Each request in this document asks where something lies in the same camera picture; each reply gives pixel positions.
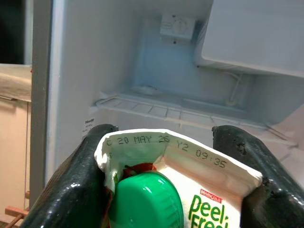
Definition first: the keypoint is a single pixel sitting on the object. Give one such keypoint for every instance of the beige kitchen cabinet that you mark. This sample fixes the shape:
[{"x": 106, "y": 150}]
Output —
[{"x": 13, "y": 142}]

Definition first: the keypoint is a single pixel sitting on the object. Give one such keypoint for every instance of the wooden slat rack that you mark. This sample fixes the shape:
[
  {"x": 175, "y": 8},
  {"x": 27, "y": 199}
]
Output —
[{"x": 16, "y": 211}]

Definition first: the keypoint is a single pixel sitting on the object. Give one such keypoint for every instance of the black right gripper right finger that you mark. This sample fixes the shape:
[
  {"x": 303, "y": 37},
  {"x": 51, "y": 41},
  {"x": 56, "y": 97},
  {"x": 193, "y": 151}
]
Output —
[{"x": 273, "y": 194}]

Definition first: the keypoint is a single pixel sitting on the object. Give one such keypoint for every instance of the white freezer compartment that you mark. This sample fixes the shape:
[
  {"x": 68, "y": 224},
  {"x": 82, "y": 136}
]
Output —
[{"x": 256, "y": 35}]

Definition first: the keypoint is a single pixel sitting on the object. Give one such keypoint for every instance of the white fridge thermostat box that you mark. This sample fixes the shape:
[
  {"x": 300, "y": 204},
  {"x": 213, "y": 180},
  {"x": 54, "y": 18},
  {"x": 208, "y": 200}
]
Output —
[{"x": 177, "y": 27}]

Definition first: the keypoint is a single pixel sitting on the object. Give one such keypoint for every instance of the silver fridge body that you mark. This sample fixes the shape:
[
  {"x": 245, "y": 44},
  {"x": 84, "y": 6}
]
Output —
[{"x": 95, "y": 71}]

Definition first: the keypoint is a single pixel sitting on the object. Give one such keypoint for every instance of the white juice carton green cap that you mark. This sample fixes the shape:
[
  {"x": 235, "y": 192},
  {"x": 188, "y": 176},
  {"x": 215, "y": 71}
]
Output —
[{"x": 202, "y": 171}]

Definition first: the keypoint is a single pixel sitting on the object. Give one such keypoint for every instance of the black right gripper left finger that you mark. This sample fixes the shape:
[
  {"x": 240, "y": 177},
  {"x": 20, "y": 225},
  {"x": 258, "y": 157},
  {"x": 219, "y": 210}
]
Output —
[{"x": 71, "y": 185}]

